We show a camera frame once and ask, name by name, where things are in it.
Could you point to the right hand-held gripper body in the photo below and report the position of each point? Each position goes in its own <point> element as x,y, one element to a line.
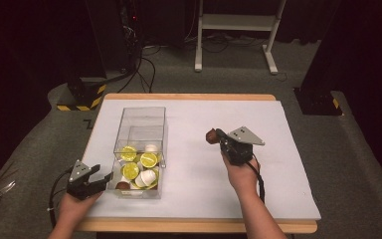
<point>238,149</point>

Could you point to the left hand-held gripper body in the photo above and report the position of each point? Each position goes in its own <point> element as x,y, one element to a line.
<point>79,189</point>

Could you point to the brown coffee capsule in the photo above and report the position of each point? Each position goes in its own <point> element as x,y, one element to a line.
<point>211,136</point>

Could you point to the pile of coffee capsules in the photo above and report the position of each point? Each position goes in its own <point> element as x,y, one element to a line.
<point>131,170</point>

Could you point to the clear plastic drawer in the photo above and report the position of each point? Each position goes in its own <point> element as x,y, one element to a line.
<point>136,194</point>

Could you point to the clear plastic box case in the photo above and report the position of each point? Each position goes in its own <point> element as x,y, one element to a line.
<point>142,116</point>

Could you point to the person's left hand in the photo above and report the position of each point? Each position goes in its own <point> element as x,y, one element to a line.
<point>73,210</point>

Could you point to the person's right hand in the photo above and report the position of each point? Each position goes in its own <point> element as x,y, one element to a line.
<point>243,177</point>

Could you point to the wooden table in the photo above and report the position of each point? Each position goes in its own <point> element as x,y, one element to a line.
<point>192,96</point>

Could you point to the white table mat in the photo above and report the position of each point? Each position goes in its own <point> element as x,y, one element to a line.
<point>195,186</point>

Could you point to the black yellow striped base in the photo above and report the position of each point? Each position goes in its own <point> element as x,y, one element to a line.
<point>85,93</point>

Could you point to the white metal stand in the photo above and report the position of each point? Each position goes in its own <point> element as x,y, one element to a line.
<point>235,22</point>

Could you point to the wide black column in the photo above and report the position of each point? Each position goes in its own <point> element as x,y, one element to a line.
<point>344,43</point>

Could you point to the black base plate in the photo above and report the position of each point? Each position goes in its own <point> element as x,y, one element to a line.
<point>316,101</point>

